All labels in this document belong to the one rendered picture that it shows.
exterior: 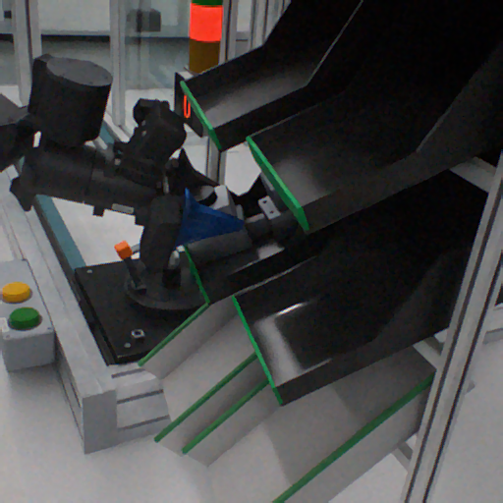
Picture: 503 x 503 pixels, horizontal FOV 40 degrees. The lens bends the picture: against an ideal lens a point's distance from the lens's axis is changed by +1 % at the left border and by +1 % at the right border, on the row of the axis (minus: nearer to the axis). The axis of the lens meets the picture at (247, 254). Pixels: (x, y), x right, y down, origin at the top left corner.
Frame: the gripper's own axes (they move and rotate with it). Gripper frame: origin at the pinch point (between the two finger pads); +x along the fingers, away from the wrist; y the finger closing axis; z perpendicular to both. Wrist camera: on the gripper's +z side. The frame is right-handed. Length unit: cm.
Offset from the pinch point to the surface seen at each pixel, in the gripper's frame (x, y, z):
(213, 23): 2.3, 45.9, 5.7
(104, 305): -4.6, 20.8, -32.2
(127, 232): 0, 53, -39
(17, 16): -33, 123, -28
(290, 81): 3.5, 0.9, 14.5
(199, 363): 5.8, 0.2, -21.7
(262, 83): 1.6, 2.8, 12.9
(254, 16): 24, 117, -8
